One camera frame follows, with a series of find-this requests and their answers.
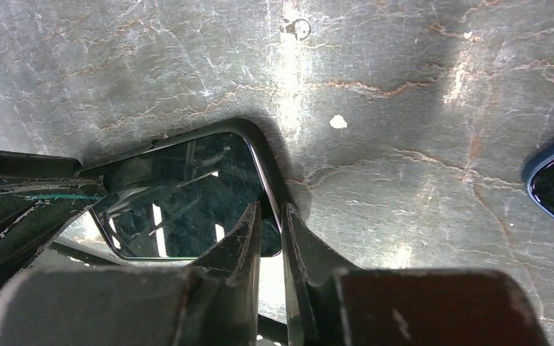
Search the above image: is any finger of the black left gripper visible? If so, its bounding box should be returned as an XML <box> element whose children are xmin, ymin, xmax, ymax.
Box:
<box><xmin>0</xmin><ymin>151</ymin><xmax>107</xmax><ymax>290</ymax></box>

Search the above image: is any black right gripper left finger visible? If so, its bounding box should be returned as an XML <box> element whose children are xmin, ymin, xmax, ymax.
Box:
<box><xmin>0</xmin><ymin>202</ymin><xmax>261</xmax><ymax>345</ymax></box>

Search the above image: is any dark smartphone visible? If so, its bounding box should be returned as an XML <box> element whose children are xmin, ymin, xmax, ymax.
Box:
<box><xmin>92</xmin><ymin>132</ymin><xmax>281</xmax><ymax>260</ymax></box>

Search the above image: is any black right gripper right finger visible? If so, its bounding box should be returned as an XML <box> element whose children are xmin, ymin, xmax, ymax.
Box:
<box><xmin>281</xmin><ymin>203</ymin><xmax>548</xmax><ymax>345</ymax></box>

